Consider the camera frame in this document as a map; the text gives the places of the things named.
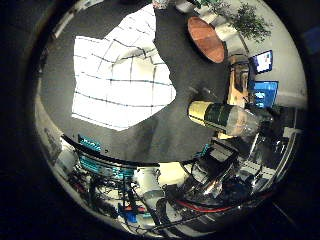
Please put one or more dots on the round brown wooden table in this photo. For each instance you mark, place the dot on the round brown wooden table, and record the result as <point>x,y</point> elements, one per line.
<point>206,40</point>

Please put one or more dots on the teal table frame rail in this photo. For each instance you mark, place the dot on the teal table frame rail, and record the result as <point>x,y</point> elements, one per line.
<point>90,153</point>

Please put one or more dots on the green potted plant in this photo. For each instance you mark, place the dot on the green potted plant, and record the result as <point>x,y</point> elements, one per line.
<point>250,21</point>

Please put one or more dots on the blue lit monitor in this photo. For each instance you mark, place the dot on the blue lit monitor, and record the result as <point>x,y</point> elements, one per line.
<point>266,93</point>

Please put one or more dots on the small lit monitor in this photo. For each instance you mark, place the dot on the small lit monitor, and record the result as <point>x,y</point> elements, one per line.
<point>263,61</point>

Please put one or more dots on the light wooden chair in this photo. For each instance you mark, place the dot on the light wooden chair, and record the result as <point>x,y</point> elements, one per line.
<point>238,80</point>

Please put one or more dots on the white checked cloth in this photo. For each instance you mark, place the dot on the white checked cloth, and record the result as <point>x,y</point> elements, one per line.
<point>123,80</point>

